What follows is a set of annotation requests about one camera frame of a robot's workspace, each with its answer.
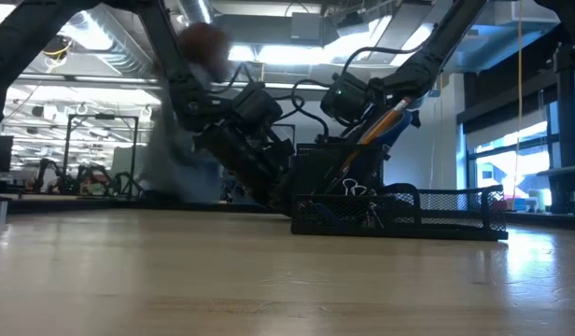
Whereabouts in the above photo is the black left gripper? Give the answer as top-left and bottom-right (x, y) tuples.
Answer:
(192, 123), (298, 217)

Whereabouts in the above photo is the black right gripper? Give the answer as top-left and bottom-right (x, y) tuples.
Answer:
(320, 72), (387, 145)

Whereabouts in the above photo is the orange pencil with eraser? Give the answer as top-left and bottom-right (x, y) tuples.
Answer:
(323, 96), (414, 196)

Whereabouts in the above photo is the black mesh desk organizer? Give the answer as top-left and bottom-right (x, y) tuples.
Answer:
(290, 143), (510, 243)

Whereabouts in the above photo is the person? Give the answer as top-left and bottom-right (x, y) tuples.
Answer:
(141, 21), (232, 204)

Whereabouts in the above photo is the long ceiling light strip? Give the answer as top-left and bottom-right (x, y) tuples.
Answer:
(16, 72), (326, 92)

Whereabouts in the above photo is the black upright pole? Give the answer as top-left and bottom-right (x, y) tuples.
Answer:
(551, 41), (575, 169)

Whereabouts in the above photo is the grey side desk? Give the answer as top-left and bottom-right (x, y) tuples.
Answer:
(537, 165), (575, 216)

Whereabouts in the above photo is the black background monitor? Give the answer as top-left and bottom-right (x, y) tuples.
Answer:
(0, 134), (14, 173)

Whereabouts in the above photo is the grey ceiling duct box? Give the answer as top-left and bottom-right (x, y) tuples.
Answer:
(290, 11), (324, 42)

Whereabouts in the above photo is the black background gantry frame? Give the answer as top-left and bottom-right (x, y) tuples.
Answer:
(63, 114), (140, 197)

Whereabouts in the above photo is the black table rail frame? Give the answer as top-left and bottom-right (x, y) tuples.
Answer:
(0, 193), (575, 231)

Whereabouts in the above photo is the black ceiling device yellow cable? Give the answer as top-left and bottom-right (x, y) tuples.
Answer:
(40, 35), (75, 62)

